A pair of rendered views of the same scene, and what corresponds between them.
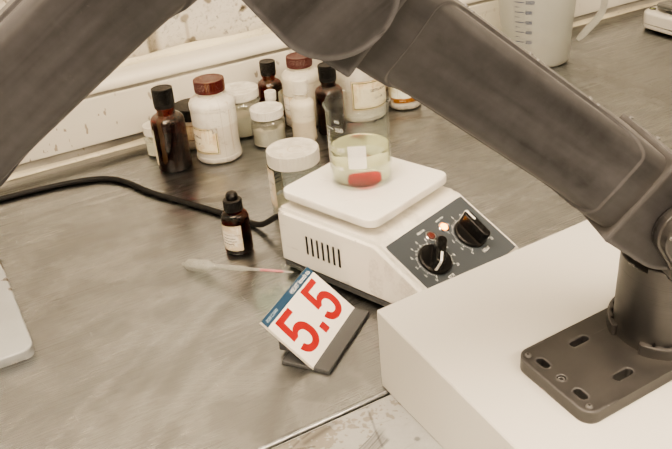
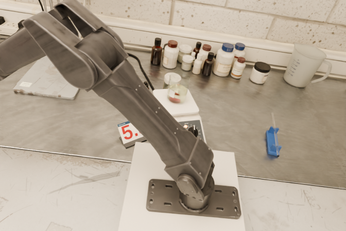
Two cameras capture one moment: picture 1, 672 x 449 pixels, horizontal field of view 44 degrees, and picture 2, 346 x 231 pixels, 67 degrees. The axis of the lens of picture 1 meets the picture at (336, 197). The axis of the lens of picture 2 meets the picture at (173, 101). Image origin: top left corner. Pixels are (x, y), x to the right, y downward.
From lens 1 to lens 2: 0.33 m
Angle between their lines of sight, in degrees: 22
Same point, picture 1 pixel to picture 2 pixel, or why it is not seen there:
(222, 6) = (196, 19)
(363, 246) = not seen: hidden behind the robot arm
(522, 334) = (160, 173)
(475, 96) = (128, 113)
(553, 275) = not seen: hidden behind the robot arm
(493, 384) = (138, 182)
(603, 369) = (165, 198)
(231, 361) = (109, 129)
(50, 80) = (19, 55)
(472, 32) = (126, 97)
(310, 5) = (69, 71)
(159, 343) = (100, 113)
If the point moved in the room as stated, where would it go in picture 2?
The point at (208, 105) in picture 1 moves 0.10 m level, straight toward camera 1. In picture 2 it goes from (168, 50) to (158, 61)
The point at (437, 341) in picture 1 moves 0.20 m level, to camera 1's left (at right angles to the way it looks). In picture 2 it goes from (139, 160) to (76, 124)
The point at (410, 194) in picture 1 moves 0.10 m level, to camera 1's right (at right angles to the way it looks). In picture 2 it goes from (181, 111) to (212, 126)
